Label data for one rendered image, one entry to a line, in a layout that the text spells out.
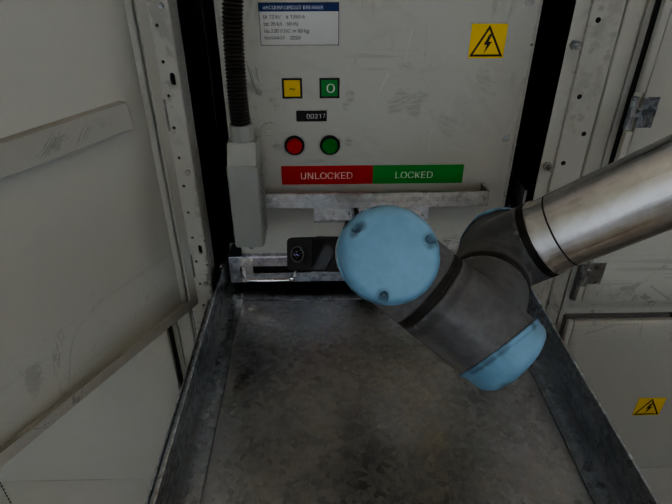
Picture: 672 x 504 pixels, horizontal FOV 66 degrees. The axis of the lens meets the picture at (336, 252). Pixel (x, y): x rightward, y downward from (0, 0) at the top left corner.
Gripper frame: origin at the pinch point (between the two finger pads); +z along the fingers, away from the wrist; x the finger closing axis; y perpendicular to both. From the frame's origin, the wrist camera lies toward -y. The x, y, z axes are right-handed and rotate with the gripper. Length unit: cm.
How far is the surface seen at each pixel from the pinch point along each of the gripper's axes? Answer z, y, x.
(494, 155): 6.4, 26.4, 16.2
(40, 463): 39, -70, -48
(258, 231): 1.5, -14.1, 3.6
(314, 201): 6.6, -5.0, 8.8
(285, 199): 6.4, -10.0, 9.2
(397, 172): 8.0, 9.7, 13.7
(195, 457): -13.3, -21.4, -26.9
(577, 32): -7.5, 34.3, 31.6
